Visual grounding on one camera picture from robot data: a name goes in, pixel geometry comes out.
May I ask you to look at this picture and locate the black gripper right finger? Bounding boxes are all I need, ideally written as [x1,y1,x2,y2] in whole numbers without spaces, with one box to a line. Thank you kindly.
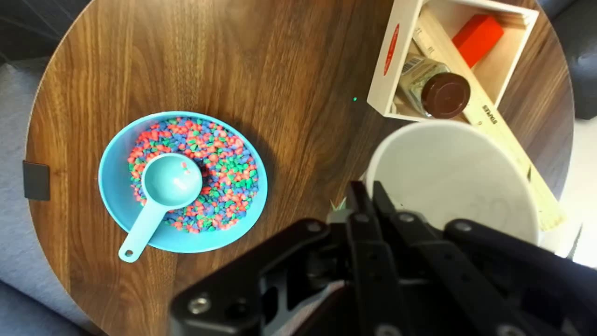
[372,180,597,336]

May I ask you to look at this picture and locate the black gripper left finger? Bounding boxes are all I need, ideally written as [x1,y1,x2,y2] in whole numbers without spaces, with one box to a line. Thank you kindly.
[167,179,407,336]

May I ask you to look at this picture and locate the white round bowl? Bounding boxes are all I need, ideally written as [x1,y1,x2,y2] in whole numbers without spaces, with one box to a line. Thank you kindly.
[364,119,542,246]

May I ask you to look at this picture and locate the blue bowl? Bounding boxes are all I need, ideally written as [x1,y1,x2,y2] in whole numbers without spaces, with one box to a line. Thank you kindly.
[98,109,271,255]

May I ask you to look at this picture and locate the white wooden box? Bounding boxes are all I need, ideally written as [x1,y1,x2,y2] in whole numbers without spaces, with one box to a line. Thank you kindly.
[366,0,542,124]

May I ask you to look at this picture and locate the light wooden ruler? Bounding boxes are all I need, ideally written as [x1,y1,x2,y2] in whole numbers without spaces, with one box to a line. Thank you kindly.
[415,7,570,233]

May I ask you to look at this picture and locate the teal measuring scoop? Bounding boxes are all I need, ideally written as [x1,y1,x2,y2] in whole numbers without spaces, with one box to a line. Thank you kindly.
[118,152,206,264]

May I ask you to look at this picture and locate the glass jar brown lid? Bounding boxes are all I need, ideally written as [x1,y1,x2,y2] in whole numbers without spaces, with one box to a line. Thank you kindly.
[398,53,473,121]

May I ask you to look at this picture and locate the red block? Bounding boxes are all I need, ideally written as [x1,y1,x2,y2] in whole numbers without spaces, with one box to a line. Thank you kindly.
[452,12,506,68]

